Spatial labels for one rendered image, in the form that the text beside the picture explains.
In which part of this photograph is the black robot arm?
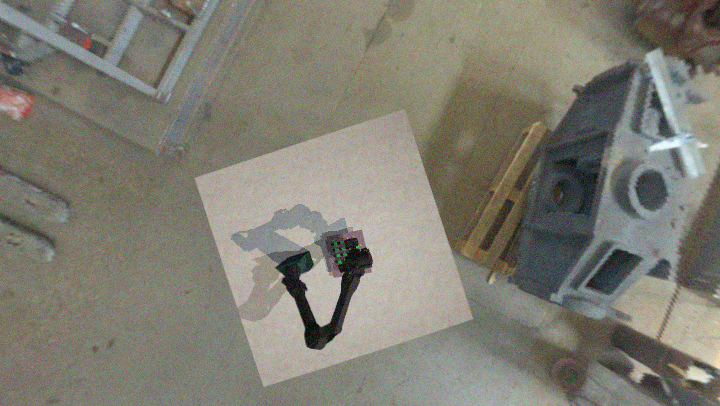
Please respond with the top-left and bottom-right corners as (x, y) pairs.
(281, 248), (373, 350)

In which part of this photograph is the mauve switch panel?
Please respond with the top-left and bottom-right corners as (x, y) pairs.
(324, 230), (366, 278)

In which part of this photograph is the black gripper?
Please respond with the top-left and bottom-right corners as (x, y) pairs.
(345, 238), (365, 276)

